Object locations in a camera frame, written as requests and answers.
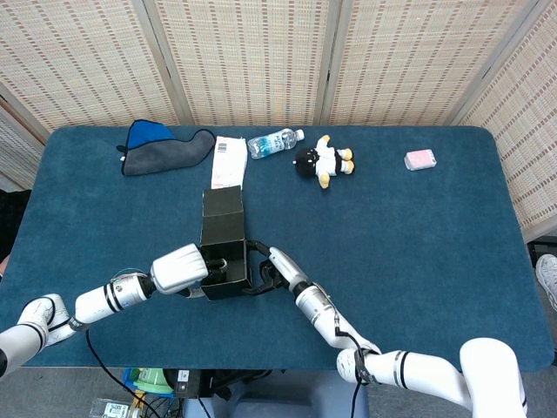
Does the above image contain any black device with white label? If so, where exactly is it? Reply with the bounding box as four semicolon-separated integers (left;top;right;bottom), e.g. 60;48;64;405
167;368;204;400

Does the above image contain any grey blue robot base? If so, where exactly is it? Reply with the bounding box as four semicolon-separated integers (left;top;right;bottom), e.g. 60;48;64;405
182;369;369;418

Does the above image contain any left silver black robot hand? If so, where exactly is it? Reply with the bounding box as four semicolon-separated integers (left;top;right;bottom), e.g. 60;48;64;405
150;243;230;301

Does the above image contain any white labelled packet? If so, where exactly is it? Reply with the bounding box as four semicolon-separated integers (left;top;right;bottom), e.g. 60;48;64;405
93;398;131;418

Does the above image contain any blue cloth-covered table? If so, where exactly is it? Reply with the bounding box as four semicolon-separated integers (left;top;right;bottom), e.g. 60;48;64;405
0;125;556;374

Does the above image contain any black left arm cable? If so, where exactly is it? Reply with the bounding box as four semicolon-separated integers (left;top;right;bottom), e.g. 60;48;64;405
84;328;164;418

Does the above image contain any white sneaker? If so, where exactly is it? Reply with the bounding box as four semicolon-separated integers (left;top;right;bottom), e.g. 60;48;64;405
534;254;557;313

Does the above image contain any green plastic container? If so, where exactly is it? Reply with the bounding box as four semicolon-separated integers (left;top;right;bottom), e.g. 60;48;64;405
123;367;175;395

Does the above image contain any black cardboard box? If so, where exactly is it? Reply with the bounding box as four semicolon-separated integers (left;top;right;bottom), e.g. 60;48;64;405
198;185;254;302

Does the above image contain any black white penguin plush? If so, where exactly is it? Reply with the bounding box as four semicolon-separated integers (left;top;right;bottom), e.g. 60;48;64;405
293;134;356;190

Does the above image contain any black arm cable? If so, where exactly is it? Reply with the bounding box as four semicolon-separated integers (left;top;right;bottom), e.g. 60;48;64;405
84;328;164;418
332;317;379;418

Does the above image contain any clear plastic water bottle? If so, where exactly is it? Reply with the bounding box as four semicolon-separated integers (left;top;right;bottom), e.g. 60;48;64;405
246;128;305;161

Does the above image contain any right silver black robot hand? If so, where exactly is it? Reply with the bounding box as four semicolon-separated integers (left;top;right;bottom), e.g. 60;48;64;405
245;239;311;297

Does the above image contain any grey and blue cloth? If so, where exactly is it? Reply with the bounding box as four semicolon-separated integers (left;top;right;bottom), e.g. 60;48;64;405
115;119;217;178

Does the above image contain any pink tissue pack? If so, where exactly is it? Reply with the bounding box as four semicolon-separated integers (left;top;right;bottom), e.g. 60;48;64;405
403;147;438;172

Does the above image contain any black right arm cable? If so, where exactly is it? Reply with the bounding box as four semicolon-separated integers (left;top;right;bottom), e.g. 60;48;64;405
332;317;379;418

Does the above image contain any white paper packet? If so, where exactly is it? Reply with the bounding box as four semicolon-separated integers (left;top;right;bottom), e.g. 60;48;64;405
210;135;249;191

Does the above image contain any woven bamboo screen panel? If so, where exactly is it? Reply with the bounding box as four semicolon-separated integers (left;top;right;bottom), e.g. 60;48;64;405
452;0;557;243
0;82;49;192
0;0;182;134
143;0;343;127
321;0;540;127

